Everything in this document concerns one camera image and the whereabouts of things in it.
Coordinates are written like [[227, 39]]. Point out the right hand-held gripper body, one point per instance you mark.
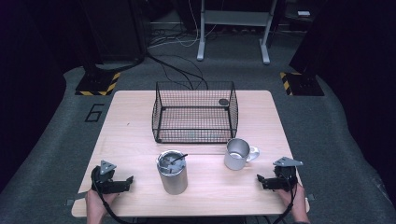
[[285, 177]]

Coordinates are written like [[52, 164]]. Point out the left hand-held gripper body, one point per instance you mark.
[[102, 179]]

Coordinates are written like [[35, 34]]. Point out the steel tumbler with lid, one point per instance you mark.
[[172, 182]]

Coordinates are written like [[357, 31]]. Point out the person's left hand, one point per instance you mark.
[[96, 205]]

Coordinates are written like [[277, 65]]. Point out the person's right hand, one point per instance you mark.
[[297, 202]]

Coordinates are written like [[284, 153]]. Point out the grey tape tab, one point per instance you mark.
[[310, 197]]

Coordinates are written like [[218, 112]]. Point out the black straw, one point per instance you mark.
[[180, 157]]

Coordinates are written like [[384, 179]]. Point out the black round disc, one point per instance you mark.
[[223, 102]]

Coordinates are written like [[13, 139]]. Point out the dark cabinet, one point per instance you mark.
[[118, 31]]

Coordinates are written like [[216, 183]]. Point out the small white box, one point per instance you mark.
[[303, 13]]

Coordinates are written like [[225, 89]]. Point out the black yellow striped base plate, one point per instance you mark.
[[96, 84], [303, 84]]

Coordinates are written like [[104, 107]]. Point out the white metal desk frame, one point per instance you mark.
[[201, 34]]

